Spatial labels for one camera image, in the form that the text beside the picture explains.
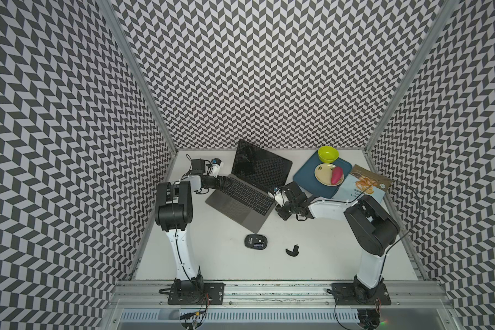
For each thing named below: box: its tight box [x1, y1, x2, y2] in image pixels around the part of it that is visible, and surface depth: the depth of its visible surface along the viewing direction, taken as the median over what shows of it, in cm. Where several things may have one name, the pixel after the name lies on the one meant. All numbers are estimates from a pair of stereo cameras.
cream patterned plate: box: [314, 162, 345, 187], surface depth 108 cm
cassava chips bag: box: [333, 164, 393, 203], surface depth 104 cm
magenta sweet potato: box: [330, 166, 344, 185], surface depth 104 cm
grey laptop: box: [204, 138, 293, 234], surface depth 100 cm
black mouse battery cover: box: [285, 244, 300, 257], surface depth 85 cm
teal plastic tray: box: [292, 149, 352, 199], surface depth 108 cm
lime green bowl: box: [317, 145, 340, 164], surface depth 117 cm
